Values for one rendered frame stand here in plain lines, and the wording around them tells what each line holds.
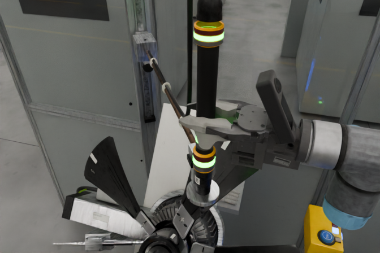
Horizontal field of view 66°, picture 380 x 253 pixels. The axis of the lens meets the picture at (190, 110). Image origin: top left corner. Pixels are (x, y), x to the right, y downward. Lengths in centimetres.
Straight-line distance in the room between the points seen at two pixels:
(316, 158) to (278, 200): 122
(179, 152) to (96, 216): 35
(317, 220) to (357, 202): 60
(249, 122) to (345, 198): 20
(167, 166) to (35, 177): 204
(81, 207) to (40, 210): 161
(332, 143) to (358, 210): 14
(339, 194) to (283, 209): 120
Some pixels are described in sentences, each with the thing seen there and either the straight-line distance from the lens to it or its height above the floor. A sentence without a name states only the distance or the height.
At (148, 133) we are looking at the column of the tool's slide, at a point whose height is 109.
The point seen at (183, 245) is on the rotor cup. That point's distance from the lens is 84.
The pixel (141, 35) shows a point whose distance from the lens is 111.
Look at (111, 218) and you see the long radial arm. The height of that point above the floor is 112.
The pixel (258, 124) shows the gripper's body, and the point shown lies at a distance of 48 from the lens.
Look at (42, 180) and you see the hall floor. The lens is 293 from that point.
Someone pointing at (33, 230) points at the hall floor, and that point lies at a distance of 260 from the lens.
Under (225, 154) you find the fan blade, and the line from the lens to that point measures 79.
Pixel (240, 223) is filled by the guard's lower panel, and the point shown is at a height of 39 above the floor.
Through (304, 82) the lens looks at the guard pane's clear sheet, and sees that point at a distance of 127.
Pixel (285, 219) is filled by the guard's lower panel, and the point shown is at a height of 52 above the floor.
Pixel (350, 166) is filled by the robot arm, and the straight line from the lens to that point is 50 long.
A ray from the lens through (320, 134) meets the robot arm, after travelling 49.
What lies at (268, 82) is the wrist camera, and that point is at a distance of 43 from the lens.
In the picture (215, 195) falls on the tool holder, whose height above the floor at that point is 146.
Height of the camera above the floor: 195
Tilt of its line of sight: 34 degrees down
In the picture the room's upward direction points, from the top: straight up
